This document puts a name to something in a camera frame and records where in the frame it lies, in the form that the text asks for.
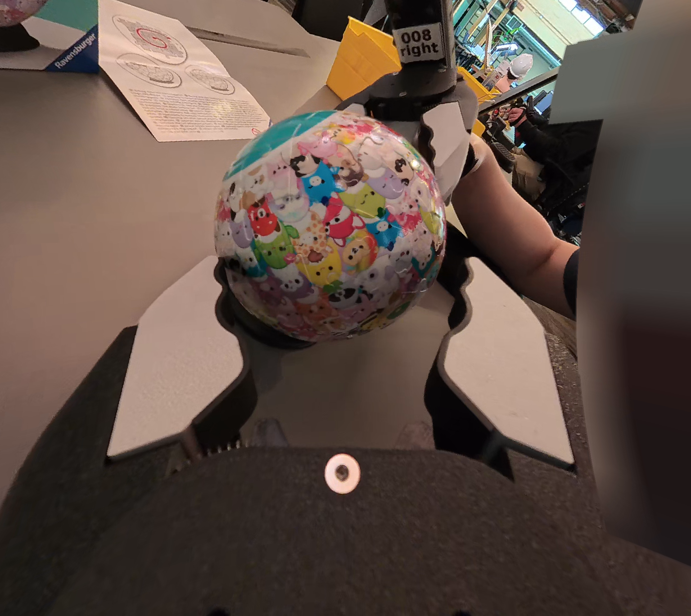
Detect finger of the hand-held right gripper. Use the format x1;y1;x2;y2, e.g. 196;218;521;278
420;105;471;204

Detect black ball stand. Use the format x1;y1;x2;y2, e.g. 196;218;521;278
229;297;326;350

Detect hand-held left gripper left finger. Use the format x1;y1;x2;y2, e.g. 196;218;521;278
106;254;258;461

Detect white instruction sheet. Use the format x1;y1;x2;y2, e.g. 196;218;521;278
98;0;272;143

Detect person's right forearm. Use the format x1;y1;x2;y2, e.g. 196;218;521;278
456;138;582;319

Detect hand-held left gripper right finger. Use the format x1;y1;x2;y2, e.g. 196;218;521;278
425;256;576;469

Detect yellow plastic bin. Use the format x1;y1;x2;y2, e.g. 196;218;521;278
457;66;503;107
326;16;403;102

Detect colourful puzzle ball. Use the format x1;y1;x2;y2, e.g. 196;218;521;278
214;109;448;345

